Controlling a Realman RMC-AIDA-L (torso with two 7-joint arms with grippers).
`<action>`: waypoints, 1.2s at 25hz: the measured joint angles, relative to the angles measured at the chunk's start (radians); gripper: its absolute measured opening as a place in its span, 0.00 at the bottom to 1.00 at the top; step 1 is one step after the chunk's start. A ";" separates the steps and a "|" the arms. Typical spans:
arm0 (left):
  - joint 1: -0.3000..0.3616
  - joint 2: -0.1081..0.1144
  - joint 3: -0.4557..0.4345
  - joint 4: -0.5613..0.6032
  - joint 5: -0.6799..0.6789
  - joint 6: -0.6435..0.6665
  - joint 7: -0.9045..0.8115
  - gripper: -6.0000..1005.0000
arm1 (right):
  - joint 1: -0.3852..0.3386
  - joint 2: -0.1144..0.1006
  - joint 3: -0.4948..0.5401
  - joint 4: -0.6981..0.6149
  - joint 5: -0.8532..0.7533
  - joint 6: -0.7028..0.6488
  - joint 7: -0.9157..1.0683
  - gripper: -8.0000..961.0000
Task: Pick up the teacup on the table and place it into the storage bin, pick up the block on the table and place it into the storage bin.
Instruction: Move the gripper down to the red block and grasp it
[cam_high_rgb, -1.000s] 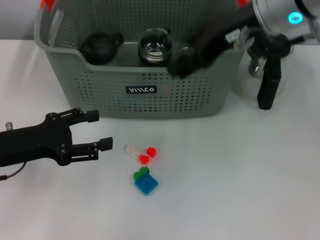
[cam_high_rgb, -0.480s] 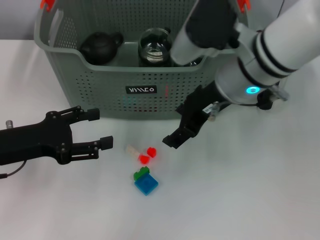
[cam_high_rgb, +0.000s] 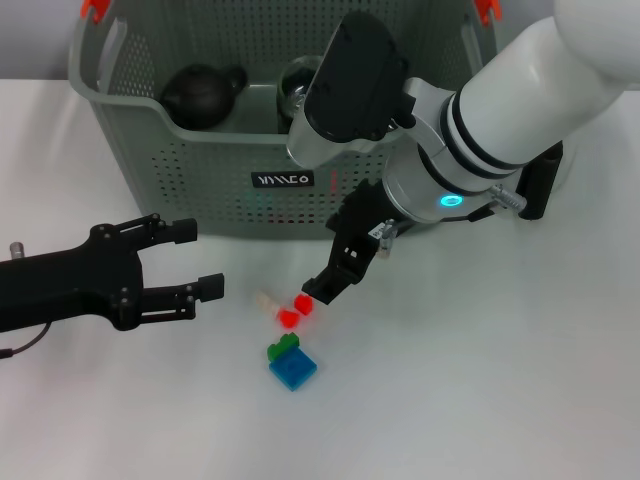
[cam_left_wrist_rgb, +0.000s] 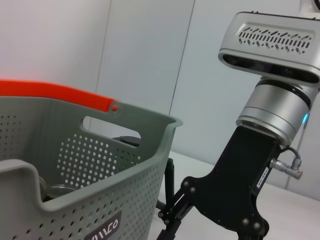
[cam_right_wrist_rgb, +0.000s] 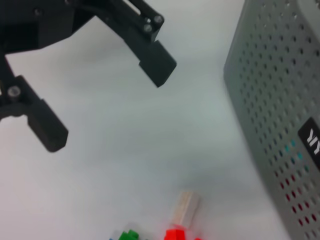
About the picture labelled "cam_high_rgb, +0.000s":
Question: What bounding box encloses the black bin logo label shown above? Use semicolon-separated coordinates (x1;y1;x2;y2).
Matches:
252;170;315;191

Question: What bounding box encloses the small green toy brick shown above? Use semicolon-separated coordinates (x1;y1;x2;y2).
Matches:
266;332;301;362

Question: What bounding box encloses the orange bin handle clip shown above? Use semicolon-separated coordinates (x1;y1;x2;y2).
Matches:
474;0;502;26
82;0;109;24

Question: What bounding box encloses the blue square toy brick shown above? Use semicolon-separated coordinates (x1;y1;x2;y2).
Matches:
268;347;320;392

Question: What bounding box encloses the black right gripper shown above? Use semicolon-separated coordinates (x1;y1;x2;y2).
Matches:
301;178;402;307

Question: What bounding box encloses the small white toy brick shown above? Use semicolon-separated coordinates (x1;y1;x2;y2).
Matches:
253;290;284;317

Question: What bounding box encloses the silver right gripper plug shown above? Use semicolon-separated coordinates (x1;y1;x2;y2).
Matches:
377;219;396;259

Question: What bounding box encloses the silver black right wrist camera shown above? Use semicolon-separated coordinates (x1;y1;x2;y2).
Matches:
285;10;417;170

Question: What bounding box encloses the left arm cable with plug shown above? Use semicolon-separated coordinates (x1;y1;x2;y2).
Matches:
0;322;51;360

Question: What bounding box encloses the grey-green perforated storage bin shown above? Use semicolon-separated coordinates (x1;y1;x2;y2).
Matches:
67;0;507;240

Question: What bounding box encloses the glass pitcher black lid handle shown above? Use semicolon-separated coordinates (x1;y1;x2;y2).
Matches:
514;139;576;222

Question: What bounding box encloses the black clay teapot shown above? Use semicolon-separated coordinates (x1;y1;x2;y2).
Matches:
159;62;249;130

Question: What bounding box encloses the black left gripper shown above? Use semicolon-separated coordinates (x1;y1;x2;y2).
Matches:
0;212;227;334

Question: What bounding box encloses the round glass jar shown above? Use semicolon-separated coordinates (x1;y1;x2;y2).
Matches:
277;55;324;121

